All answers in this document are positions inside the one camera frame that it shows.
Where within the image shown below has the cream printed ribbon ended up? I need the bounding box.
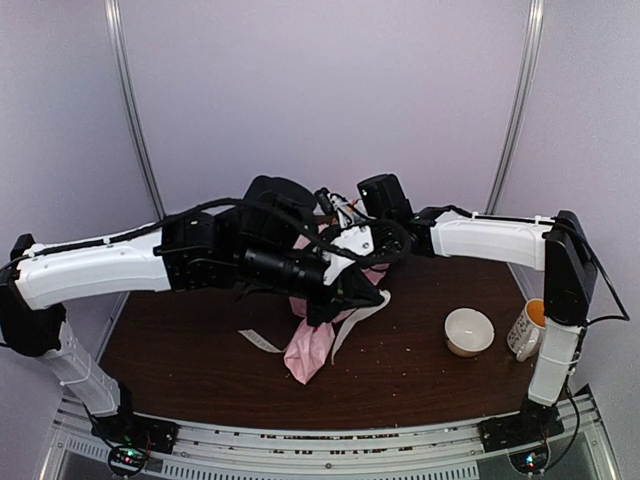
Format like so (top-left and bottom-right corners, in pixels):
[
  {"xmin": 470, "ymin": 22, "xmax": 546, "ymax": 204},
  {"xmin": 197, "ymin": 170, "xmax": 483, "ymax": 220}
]
[{"xmin": 238, "ymin": 290, "xmax": 391, "ymax": 384}]

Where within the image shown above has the pink wrapping paper sheet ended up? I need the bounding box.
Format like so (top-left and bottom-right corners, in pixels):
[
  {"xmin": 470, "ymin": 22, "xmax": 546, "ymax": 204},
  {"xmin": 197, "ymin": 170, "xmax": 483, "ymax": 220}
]
[{"xmin": 283, "ymin": 234, "xmax": 391, "ymax": 386}]

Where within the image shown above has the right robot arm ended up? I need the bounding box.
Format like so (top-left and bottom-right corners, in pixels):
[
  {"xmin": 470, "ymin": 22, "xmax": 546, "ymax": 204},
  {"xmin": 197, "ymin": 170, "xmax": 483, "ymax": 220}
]
[{"xmin": 357, "ymin": 174, "xmax": 599, "ymax": 442}]

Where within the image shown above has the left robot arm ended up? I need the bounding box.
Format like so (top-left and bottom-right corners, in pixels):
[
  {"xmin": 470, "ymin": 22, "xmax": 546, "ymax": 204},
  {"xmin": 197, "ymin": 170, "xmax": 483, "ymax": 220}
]
[{"xmin": 1, "ymin": 176, "xmax": 389, "ymax": 444}]

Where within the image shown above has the round white bowl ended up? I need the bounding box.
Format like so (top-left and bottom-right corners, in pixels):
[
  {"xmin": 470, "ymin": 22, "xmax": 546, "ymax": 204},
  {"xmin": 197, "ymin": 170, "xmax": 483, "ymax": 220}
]
[{"xmin": 444, "ymin": 308, "xmax": 495, "ymax": 358}]

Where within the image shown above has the white mug yellow inside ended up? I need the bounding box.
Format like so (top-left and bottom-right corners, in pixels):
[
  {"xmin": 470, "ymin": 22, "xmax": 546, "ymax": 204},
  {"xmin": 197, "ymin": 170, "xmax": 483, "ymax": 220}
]
[{"xmin": 507, "ymin": 298, "xmax": 546, "ymax": 362}]

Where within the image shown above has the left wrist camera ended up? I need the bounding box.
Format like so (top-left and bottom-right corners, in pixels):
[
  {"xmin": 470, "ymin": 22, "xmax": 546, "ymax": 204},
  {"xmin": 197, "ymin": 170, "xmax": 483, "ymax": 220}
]
[{"xmin": 319, "ymin": 222, "xmax": 404, "ymax": 286}]

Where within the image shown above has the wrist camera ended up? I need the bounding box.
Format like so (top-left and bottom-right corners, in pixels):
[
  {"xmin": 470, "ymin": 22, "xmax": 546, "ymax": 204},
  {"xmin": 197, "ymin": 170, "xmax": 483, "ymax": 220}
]
[
  {"xmin": 319, "ymin": 222, "xmax": 404, "ymax": 286},
  {"xmin": 314, "ymin": 187, "xmax": 370, "ymax": 229}
]

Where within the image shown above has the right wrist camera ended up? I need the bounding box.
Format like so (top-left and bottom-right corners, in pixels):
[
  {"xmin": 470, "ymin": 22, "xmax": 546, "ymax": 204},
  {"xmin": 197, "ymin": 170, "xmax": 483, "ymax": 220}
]
[{"xmin": 314, "ymin": 187, "xmax": 370, "ymax": 229}]

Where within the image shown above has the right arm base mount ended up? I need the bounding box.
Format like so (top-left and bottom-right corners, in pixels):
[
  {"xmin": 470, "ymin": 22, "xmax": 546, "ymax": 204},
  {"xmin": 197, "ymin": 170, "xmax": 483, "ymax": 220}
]
[{"xmin": 477, "ymin": 413, "xmax": 565, "ymax": 453}]

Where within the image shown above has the aluminium front rail base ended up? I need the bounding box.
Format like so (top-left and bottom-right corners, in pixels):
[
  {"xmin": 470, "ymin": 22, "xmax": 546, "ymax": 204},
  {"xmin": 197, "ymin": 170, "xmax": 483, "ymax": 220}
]
[{"xmin": 39, "ymin": 384, "xmax": 621, "ymax": 480}]

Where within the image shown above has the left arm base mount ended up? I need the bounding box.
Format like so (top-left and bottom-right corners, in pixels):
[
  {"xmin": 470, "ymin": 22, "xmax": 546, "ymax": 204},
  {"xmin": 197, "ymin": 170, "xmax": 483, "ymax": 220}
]
[{"xmin": 90, "ymin": 415, "xmax": 179, "ymax": 454}]

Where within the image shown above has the right aluminium frame post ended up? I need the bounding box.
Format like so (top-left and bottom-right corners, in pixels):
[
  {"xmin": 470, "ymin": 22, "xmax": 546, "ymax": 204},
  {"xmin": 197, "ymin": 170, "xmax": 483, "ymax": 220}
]
[{"xmin": 485, "ymin": 0, "xmax": 545, "ymax": 214}]

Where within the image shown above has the aluminium frame post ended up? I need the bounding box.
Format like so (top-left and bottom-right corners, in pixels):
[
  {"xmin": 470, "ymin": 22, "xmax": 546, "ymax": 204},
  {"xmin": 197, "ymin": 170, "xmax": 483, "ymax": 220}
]
[
  {"xmin": 485, "ymin": 0, "xmax": 545, "ymax": 214},
  {"xmin": 104, "ymin": 0, "xmax": 166, "ymax": 219}
]

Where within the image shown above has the left aluminium frame post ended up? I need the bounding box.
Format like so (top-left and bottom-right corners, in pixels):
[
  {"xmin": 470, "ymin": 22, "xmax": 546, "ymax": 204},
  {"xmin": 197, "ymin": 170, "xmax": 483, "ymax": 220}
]
[{"xmin": 104, "ymin": 0, "xmax": 166, "ymax": 219}]

